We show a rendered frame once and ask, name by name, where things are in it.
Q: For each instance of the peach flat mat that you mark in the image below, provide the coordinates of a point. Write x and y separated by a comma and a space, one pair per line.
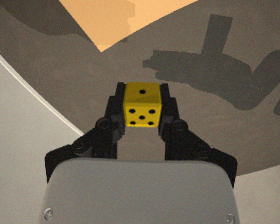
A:
108, 21

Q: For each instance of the yellow die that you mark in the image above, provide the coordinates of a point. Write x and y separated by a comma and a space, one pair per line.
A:
142, 104

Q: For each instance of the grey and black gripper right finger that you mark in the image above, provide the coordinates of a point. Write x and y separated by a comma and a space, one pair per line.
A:
179, 141

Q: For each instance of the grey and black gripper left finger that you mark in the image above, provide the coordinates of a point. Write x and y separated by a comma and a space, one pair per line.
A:
101, 140

